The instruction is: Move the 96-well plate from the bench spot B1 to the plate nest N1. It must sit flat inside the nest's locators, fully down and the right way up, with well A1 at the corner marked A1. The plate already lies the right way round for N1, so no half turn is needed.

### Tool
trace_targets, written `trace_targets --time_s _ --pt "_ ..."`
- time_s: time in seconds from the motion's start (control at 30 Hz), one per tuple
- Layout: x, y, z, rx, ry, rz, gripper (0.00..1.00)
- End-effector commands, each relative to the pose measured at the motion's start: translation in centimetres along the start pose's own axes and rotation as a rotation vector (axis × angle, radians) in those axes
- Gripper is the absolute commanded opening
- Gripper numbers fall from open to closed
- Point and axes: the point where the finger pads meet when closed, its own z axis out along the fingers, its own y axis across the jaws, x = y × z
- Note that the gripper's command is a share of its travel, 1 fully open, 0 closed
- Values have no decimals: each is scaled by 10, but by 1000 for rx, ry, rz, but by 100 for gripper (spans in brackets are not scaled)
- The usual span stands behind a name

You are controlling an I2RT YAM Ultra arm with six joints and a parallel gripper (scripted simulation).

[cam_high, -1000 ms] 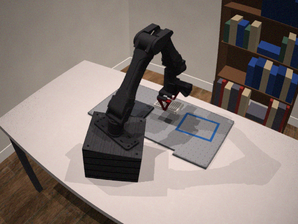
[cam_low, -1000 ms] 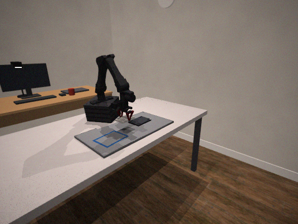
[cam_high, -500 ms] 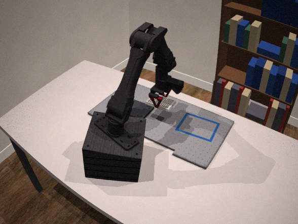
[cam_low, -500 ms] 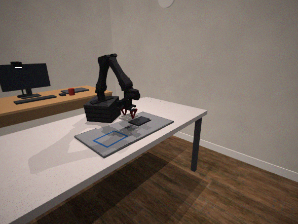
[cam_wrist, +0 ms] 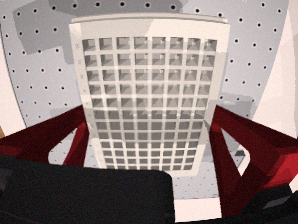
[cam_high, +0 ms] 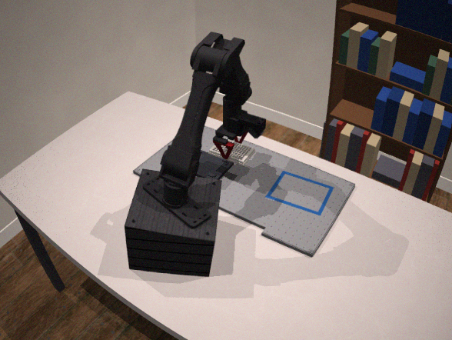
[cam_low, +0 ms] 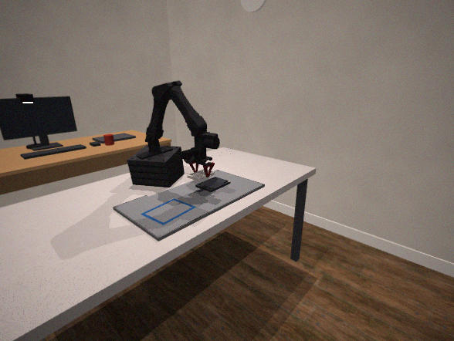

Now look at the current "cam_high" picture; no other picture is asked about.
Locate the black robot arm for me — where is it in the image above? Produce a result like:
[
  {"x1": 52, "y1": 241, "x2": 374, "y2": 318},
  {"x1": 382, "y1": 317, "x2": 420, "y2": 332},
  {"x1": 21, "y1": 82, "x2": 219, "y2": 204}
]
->
[{"x1": 143, "y1": 32, "x2": 266, "y2": 229}]

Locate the white well plate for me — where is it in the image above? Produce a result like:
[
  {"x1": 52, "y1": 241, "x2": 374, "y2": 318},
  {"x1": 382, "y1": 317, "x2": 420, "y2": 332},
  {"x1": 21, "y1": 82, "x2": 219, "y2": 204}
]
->
[{"x1": 208, "y1": 140, "x2": 255, "y2": 166}]

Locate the blue tape outline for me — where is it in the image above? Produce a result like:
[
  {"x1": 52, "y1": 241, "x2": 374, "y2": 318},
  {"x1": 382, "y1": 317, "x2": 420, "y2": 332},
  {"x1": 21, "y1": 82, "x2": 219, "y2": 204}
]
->
[{"x1": 265, "y1": 171, "x2": 334, "y2": 215}]

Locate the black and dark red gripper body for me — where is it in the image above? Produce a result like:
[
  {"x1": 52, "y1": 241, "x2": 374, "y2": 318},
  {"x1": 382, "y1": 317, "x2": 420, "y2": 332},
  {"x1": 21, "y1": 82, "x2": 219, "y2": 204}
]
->
[{"x1": 213, "y1": 113, "x2": 246, "y2": 145}]

